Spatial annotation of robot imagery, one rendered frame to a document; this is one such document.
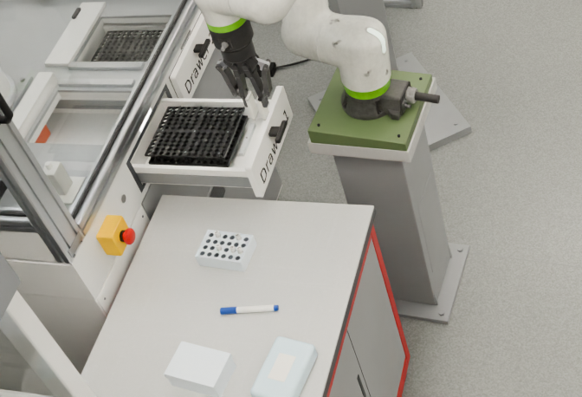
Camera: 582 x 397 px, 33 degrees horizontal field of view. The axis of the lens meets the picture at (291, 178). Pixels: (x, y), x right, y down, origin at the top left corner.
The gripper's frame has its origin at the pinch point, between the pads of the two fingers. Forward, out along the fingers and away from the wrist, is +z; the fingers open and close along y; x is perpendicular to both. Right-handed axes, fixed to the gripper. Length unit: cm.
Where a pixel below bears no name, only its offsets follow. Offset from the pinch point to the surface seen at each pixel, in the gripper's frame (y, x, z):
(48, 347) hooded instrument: -12, -79, -16
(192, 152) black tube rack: -19.8, -3.9, 12.8
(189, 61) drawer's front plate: -32.9, 29.7, 12.7
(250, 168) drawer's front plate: -1.1, -10.9, 10.2
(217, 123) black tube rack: -16.3, 6.3, 12.8
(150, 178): -31.4, -9.4, 17.6
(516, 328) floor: 53, 11, 102
